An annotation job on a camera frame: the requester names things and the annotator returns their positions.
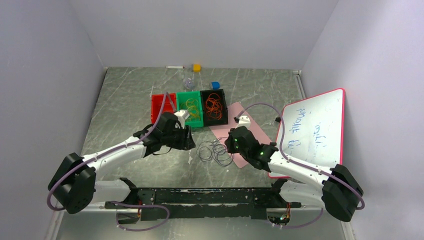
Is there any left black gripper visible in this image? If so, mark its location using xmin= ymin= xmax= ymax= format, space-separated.
xmin=161 ymin=123 xmax=196 ymax=150

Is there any red plastic bin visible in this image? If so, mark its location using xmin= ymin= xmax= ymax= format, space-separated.
xmin=150 ymin=93 xmax=177 ymax=124

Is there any black plastic bin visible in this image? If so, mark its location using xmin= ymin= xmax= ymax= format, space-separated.
xmin=200 ymin=89 xmax=228 ymax=127

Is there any yellow cable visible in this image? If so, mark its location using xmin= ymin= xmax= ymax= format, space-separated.
xmin=185 ymin=97 xmax=202 ymax=115
xmin=180 ymin=99 xmax=202 ymax=122

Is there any orange cable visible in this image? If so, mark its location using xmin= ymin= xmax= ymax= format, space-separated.
xmin=204 ymin=92 xmax=224 ymax=121

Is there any green plastic bin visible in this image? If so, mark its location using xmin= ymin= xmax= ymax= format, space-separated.
xmin=176 ymin=91 xmax=204 ymax=128

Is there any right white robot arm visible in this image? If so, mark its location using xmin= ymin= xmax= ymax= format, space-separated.
xmin=224 ymin=126 xmax=365 ymax=222

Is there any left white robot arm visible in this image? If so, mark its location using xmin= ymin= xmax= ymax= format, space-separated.
xmin=46 ymin=109 xmax=196 ymax=214

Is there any blue cube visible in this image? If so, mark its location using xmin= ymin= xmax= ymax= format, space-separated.
xmin=210 ymin=81 xmax=221 ymax=90

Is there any white marker pen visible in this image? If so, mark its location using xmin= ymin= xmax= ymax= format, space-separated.
xmin=166 ymin=65 xmax=185 ymax=69

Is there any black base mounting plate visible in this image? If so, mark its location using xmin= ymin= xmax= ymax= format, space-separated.
xmin=124 ymin=187 xmax=302 ymax=221

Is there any pink-framed whiteboard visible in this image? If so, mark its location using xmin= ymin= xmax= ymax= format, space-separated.
xmin=276 ymin=88 xmax=345 ymax=173

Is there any yellow cube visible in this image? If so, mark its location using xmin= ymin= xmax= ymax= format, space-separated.
xmin=192 ymin=64 xmax=202 ymax=73

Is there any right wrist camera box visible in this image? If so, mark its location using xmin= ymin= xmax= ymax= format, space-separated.
xmin=234 ymin=115 xmax=251 ymax=129

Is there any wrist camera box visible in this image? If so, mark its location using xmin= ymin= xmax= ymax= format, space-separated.
xmin=234 ymin=115 xmax=251 ymax=129
xmin=173 ymin=109 xmax=190 ymax=129

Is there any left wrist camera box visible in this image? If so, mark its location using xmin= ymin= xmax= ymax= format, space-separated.
xmin=173 ymin=109 xmax=190 ymax=129

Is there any aluminium rail frame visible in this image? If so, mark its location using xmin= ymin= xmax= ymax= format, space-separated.
xmin=44 ymin=187 xmax=357 ymax=240

